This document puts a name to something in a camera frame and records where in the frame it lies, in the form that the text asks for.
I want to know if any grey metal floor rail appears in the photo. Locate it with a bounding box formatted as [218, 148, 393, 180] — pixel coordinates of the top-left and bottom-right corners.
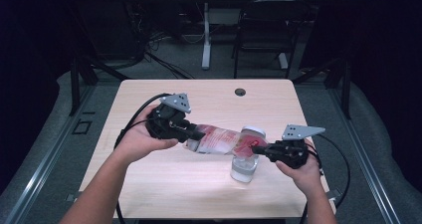
[3, 84, 98, 224]
[326, 84, 403, 224]

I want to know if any white under-desk tray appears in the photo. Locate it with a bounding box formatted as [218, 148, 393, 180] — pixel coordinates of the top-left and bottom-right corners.
[208, 8, 242, 26]

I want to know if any person's right hand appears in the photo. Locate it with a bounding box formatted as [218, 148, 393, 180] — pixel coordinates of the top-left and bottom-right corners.
[275, 137, 324, 197]

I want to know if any bundle of floor cables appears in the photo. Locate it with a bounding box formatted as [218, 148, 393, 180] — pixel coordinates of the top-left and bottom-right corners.
[123, 3, 197, 81]

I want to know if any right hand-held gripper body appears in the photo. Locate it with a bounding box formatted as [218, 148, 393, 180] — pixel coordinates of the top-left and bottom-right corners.
[265, 123, 326, 170]

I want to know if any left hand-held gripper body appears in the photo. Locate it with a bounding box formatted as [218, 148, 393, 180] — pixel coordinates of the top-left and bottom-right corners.
[144, 93, 197, 144]

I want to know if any black metal stand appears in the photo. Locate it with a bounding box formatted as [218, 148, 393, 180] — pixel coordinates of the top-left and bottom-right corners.
[69, 55, 131, 117]
[292, 55, 352, 120]

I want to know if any white desk foot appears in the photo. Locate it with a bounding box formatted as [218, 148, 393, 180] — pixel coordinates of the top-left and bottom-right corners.
[278, 52, 290, 71]

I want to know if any red and white refill pouch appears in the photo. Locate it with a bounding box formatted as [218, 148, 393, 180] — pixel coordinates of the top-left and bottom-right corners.
[183, 123, 269, 159]

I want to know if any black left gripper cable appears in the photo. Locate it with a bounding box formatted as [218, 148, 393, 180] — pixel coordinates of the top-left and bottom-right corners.
[112, 93, 173, 224]

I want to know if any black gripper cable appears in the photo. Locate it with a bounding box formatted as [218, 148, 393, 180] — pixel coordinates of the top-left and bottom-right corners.
[112, 93, 173, 224]
[298, 133, 352, 224]

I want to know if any black square floor outlet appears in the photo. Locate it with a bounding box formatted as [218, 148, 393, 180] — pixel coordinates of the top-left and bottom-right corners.
[71, 118, 94, 135]

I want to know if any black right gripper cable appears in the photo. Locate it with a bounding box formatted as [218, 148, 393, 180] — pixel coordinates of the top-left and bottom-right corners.
[298, 133, 352, 224]

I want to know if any white desk leg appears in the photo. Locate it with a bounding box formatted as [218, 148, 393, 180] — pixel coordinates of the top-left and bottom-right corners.
[201, 2, 213, 71]

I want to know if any white lidded plastic container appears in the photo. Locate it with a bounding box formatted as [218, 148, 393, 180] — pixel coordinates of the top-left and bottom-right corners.
[229, 125, 268, 184]

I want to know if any person's left hand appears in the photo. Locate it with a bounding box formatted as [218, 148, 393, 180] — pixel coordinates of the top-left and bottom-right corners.
[113, 105, 180, 167]

